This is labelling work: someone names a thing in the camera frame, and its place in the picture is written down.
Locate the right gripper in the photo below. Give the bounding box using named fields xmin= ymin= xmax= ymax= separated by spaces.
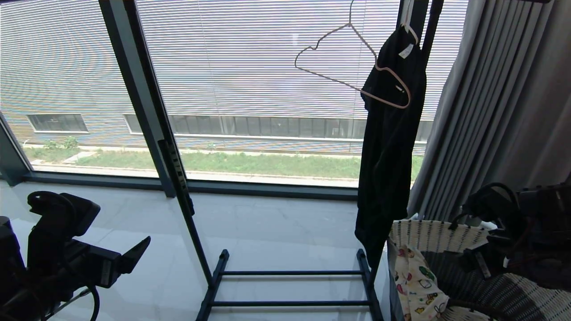
xmin=457 ymin=236 xmax=513 ymax=276

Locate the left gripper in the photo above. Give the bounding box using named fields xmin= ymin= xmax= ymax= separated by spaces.
xmin=60 ymin=236 xmax=152 ymax=290

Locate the black garment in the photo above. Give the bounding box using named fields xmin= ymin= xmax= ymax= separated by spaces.
xmin=355 ymin=25 xmax=428 ymax=273

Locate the pink clothes hanger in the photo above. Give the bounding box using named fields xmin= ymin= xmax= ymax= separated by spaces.
xmin=294 ymin=0 xmax=411 ymax=110
xmin=401 ymin=0 xmax=420 ymax=45

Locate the white laundry basket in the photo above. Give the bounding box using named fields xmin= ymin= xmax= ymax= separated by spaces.
xmin=387 ymin=214 xmax=571 ymax=321

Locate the black clothes rack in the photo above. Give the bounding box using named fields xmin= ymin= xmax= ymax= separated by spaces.
xmin=157 ymin=0 xmax=554 ymax=321

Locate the cream printed garment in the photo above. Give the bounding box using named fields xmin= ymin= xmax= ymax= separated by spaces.
xmin=393 ymin=243 xmax=449 ymax=321

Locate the window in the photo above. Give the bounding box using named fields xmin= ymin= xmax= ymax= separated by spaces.
xmin=0 ymin=0 xmax=469 ymax=201

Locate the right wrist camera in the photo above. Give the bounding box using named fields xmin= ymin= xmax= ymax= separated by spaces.
xmin=462 ymin=182 xmax=522 ymax=233

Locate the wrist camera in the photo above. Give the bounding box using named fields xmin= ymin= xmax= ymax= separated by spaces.
xmin=462 ymin=182 xmax=522 ymax=233
xmin=27 ymin=191 xmax=101 ymax=257

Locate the black cable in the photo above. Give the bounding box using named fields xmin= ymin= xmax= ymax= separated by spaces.
xmin=85 ymin=285 xmax=101 ymax=321

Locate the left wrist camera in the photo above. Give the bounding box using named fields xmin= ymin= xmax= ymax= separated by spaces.
xmin=27 ymin=191 xmax=101 ymax=257

